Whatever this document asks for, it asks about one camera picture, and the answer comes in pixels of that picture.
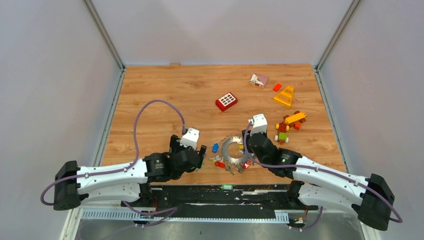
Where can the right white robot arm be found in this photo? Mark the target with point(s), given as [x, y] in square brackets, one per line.
[313, 184]

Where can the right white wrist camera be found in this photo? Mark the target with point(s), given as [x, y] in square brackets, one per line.
[258, 124]

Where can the pink roof toy house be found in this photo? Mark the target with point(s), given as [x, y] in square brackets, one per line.
[258, 80]

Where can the yellow orange toy car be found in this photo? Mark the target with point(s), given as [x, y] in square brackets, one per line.
[297, 117]

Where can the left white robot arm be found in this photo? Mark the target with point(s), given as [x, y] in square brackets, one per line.
[127, 182]

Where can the yellow triangular toy frame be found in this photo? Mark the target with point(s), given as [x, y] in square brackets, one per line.
[285, 97]

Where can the small red toy brick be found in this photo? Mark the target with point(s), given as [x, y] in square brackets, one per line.
[277, 87]

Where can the small green bubble level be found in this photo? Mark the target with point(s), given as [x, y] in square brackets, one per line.
[227, 187]

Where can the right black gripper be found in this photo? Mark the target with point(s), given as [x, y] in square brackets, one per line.
[264, 134]

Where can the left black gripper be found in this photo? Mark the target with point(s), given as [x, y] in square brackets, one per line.
[175, 146]

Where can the large grey toothed keyring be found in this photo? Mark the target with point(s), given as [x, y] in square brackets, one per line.
[229, 152]

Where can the blue key tag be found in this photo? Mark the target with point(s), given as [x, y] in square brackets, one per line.
[215, 148]

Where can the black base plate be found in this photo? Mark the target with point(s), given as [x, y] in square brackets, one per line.
[245, 201]

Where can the red window toy brick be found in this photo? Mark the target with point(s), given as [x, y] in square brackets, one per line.
[226, 101]

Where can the red green toy vehicle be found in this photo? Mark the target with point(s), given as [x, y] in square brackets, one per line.
[281, 134]

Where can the red key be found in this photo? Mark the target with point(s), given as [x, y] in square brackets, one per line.
[220, 164]

